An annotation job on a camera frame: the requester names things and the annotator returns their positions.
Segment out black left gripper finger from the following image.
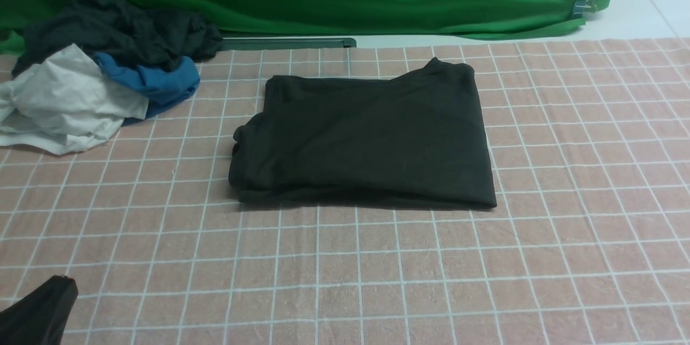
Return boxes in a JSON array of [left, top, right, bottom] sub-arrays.
[[1, 275, 79, 344]]

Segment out dark gray long-sleeve shirt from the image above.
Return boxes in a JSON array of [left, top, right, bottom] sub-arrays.
[[229, 58, 497, 210]]

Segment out crumpled white garment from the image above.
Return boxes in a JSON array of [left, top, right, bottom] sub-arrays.
[[1, 45, 149, 155]]

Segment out crumpled blue garment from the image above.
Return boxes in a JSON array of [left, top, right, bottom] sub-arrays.
[[94, 52, 201, 126]]

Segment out crumpled black garment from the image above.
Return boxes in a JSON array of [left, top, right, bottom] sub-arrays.
[[11, 0, 223, 77]]

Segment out dark metal bar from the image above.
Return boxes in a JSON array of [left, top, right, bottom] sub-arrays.
[[219, 37, 357, 51]]

